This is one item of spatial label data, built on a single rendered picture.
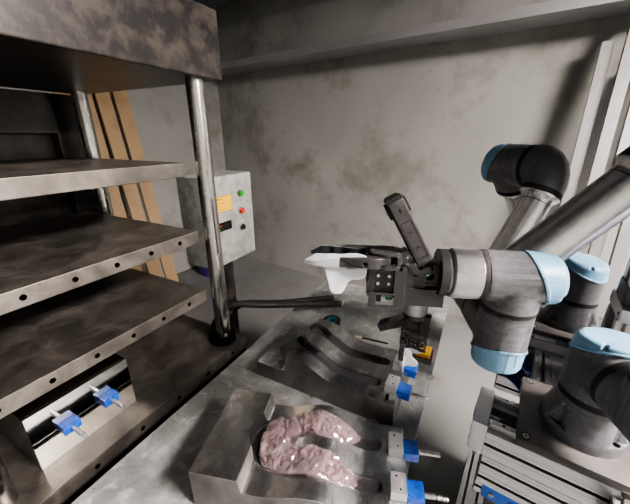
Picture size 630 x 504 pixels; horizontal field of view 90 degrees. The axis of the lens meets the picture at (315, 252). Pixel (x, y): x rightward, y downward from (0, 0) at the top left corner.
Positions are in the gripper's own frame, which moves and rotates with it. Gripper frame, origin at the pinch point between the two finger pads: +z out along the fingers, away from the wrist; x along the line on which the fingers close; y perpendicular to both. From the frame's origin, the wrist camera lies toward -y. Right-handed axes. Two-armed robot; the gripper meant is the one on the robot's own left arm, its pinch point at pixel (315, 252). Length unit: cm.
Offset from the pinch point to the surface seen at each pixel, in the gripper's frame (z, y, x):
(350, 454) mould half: -7, 57, 20
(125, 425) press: 62, 64, 26
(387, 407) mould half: -17, 54, 36
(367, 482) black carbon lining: -12, 59, 15
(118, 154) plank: 220, -33, 226
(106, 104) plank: 227, -76, 227
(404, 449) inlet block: -21, 56, 23
